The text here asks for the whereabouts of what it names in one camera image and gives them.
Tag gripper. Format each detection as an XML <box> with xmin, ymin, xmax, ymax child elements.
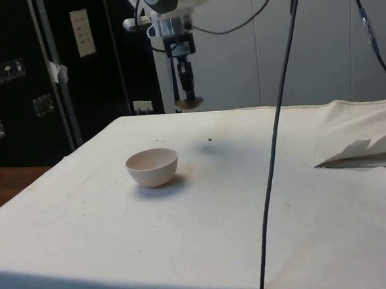
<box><xmin>162</xmin><ymin>31</ymin><xmax>201</xmax><ymax>103</ymax></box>

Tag brown cup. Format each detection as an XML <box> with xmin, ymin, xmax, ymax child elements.
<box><xmin>173</xmin><ymin>95</ymin><xmax>206</xmax><ymax>114</ymax></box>

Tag white bowl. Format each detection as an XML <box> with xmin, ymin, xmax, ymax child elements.
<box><xmin>124</xmin><ymin>146</ymin><xmax>181</xmax><ymax>190</ymax></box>

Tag black cabinet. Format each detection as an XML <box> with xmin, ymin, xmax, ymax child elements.
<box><xmin>0</xmin><ymin>0</ymin><xmax>168</xmax><ymax>170</ymax></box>

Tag black cable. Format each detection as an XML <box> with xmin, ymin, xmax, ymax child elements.
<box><xmin>241</xmin><ymin>0</ymin><xmax>322</xmax><ymax>289</ymax></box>
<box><xmin>132</xmin><ymin>0</ymin><xmax>148</xmax><ymax>26</ymax></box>
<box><xmin>349</xmin><ymin>0</ymin><xmax>386</xmax><ymax>92</ymax></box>
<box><xmin>191</xmin><ymin>0</ymin><xmax>280</xmax><ymax>37</ymax></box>

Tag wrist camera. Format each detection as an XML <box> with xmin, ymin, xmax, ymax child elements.
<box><xmin>122</xmin><ymin>16</ymin><xmax>156</xmax><ymax>33</ymax></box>

